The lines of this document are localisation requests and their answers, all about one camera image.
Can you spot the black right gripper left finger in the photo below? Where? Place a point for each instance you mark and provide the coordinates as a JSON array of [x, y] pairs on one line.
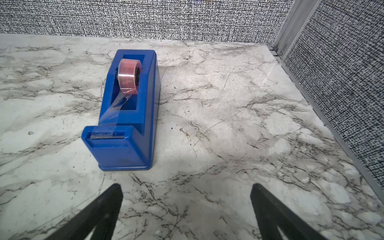
[[99, 217]]

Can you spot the clear tape roll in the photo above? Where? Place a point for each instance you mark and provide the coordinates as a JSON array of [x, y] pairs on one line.
[[129, 76]]

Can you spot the blue tape dispenser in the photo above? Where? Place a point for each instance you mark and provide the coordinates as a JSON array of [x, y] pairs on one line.
[[124, 138]]

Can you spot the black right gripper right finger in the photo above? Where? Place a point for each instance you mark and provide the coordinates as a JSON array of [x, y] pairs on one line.
[[274, 217]]

